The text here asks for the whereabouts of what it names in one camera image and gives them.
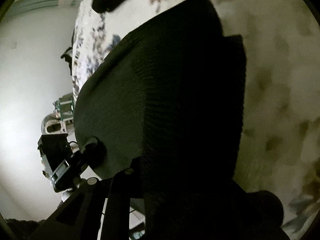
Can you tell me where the dark green knit garment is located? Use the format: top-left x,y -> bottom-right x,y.
74,0 -> 246,239

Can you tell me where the green white storage shelf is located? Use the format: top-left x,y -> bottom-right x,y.
53,93 -> 75,124

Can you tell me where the floral bed sheet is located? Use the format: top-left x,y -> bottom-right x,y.
72,0 -> 319,239

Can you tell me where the right blue striped curtain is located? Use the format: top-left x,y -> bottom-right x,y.
4,0 -> 82,18

